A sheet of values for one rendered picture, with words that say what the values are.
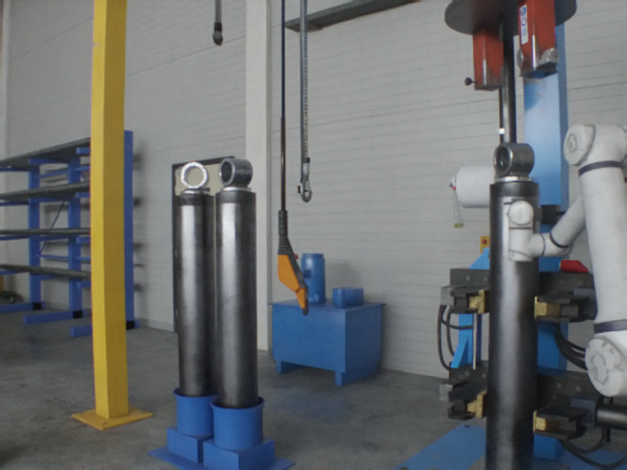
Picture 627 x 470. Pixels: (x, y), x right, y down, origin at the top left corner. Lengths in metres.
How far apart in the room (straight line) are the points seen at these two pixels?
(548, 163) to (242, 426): 2.01
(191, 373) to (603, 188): 2.31
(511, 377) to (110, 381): 2.58
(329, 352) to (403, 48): 2.76
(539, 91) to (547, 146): 0.28
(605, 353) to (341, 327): 3.26
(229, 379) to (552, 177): 1.89
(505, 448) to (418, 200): 2.86
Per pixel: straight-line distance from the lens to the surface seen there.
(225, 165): 2.99
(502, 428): 2.60
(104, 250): 3.86
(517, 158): 2.50
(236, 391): 2.96
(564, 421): 2.52
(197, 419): 3.23
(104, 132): 3.91
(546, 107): 2.98
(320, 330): 4.74
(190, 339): 3.14
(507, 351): 2.51
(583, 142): 1.66
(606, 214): 1.63
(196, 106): 7.10
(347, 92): 5.55
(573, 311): 2.42
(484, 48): 2.78
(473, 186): 3.47
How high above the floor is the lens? 1.27
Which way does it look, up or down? 1 degrees down
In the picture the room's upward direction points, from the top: straight up
